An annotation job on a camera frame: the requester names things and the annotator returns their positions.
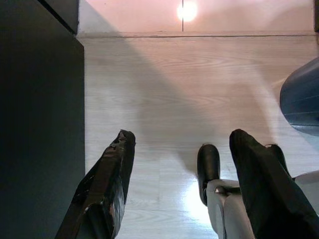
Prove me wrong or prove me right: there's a grey robot right leg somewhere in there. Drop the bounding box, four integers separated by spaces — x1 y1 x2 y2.
293 170 319 200

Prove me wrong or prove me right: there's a dark cabinet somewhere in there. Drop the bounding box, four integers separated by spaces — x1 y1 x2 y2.
0 0 86 239

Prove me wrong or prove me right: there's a glossy white wardrobe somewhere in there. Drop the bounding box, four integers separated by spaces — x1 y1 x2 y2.
77 0 316 34

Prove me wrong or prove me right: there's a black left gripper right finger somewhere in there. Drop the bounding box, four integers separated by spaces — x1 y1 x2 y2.
229 128 319 239

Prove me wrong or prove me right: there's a black robot left foot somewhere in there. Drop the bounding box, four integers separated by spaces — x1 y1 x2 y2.
196 143 220 207

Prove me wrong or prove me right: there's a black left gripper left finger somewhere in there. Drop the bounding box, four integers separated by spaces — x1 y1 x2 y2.
54 128 137 239

